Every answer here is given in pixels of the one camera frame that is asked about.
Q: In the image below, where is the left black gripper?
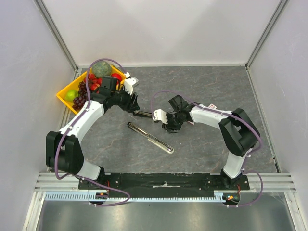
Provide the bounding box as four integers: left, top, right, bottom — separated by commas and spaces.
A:
111, 85, 140, 114

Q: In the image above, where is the white black stapler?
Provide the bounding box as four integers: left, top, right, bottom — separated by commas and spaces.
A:
127, 122, 174, 154

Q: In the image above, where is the red white staple box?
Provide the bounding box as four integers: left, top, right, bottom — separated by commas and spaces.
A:
208, 104, 217, 109

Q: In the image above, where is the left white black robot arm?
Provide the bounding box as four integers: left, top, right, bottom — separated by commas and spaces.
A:
46, 77, 139, 189

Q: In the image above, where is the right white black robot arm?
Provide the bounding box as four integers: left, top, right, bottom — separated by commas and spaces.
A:
154, 95, 261, 190

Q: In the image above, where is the red apple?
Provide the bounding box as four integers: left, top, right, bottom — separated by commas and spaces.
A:
111, 73, 122, 83

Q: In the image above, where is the red peach cluster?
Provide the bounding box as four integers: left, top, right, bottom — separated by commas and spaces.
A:
83, 73, 103, 92

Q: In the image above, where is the green melon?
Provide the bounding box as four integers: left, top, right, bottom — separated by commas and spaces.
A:
92, 61, 111, 78

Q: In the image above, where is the purple grape bunch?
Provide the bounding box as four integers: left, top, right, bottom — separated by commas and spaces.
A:
72, 81, 88, 110

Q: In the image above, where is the light green lime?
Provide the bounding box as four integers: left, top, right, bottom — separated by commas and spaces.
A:
64, 90, 79, 102

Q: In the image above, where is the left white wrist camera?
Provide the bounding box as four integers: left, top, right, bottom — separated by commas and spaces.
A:
123, 72, 139, 95

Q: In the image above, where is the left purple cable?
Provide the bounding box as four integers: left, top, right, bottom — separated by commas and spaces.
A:
55, 58, 131, 207

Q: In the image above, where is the purple cable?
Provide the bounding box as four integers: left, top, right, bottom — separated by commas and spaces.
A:
55, 58, 131, 207
150, 90, 264, 208

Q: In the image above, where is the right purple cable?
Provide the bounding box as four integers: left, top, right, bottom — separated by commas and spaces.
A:
150, 90, 264, 208

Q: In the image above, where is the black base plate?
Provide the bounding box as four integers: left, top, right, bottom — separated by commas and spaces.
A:
78, 172, 251, 198

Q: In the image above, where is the slotted cable duct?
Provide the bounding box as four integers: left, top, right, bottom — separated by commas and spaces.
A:
45, 192, 239, 203

